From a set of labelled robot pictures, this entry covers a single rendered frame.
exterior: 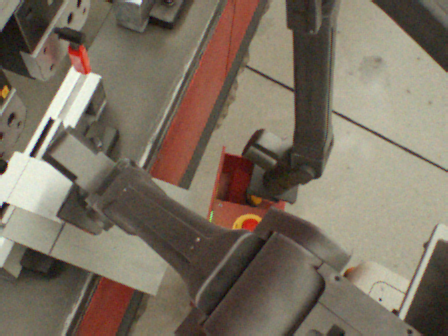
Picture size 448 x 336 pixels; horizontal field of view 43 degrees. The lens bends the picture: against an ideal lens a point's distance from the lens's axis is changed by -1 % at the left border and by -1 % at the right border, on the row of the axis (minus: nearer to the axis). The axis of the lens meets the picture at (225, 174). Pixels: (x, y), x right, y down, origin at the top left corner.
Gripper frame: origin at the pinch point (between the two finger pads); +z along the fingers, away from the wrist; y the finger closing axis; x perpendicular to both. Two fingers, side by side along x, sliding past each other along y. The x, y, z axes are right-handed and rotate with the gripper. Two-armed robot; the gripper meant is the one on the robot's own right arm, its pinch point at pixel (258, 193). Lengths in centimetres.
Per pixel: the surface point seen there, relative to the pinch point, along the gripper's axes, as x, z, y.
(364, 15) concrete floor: -114, 63, -52
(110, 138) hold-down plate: 1.6, -7.5, 33.5
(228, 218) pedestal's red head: 8.2, -2.4, 6.0
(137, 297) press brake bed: 18, 74, 7
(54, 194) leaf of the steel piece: 17.5, -16.0, 39.7
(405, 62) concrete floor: -96, 58, -70
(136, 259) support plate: 24.9, -20.2, 24.6
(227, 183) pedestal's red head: -2.1, 5.4, 5.6
